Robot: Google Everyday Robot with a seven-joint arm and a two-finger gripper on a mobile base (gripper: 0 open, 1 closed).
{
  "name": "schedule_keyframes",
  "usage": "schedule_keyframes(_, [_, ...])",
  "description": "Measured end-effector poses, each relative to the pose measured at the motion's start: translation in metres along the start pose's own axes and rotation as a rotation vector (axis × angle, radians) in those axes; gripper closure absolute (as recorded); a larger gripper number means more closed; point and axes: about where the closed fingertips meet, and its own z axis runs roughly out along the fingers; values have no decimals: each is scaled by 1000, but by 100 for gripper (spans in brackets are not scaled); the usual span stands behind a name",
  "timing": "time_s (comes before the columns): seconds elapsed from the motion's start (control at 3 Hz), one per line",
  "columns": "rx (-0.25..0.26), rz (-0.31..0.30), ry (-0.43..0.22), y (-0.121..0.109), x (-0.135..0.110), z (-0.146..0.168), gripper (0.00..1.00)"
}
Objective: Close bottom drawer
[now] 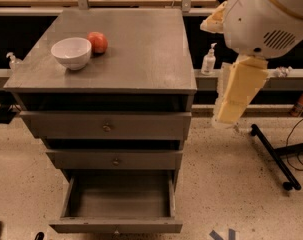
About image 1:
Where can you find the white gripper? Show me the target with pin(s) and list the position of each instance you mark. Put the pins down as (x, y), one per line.
(257, 23)

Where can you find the grey bottom drawer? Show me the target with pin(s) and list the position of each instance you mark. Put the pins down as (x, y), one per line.
(119, 203)

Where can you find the grey drawer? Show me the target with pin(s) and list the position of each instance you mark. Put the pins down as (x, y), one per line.
(119, 203)
(108, 125)
(111, 159)

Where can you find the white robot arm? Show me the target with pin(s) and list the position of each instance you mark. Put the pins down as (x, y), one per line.
(257, 30)

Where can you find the grey wooden drawer cabinet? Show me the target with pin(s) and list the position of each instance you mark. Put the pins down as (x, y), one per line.
(146, 68)

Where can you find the grey top drawer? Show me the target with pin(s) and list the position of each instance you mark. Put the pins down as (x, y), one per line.
(108, 125)

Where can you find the grey middle drawer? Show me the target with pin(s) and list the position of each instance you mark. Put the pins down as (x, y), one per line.
(111, 159)

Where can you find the small black object bottom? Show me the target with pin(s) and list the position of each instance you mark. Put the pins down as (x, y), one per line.
(39, 236)

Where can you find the white pump lotion bottle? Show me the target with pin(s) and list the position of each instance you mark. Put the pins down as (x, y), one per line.
(209, 61)

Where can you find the crumpled clear plastic wrapper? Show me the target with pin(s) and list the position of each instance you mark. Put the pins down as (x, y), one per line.
(283, 72)

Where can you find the red apple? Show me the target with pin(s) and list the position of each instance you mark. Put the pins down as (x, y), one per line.
(98, 41)

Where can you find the orange can on floor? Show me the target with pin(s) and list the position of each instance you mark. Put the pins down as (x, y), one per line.
(297, 109)

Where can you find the white ceramic bowl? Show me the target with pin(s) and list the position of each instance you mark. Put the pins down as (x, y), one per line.
(73, 53)

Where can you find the black metal stand leg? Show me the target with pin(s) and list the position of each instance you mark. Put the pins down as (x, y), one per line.
(277, 154)

